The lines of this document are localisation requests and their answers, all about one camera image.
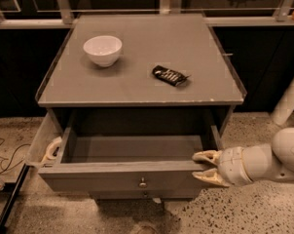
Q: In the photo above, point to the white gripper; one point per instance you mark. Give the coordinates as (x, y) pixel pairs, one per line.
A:
(231, 166)

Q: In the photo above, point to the grey top drawer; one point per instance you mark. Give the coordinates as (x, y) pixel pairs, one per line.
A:
(132, 149)

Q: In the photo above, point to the grey drawer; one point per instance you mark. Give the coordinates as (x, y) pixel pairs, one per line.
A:
(123, 195)
(132, 149)

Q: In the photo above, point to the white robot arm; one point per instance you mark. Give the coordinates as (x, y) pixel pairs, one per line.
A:
(273, 161)

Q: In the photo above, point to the grey drawer cabinet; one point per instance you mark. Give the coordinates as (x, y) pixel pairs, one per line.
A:
(182, 42)

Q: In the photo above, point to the grey bottom drawer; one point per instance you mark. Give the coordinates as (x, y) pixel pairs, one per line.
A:
(123, 195)

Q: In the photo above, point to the black snack wrapper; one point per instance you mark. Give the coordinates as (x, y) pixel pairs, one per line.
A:
(169, 76)

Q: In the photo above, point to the white tape roll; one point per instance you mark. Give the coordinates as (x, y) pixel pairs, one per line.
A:
(52, 148)

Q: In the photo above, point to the white ceramic bowl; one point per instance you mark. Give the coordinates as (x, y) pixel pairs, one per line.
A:
(103, 50)

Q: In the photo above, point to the clear plastic bin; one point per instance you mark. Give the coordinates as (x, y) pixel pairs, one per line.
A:
(45, 135)

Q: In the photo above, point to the metal railing frame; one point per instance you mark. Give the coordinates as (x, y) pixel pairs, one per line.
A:
(26, 14)

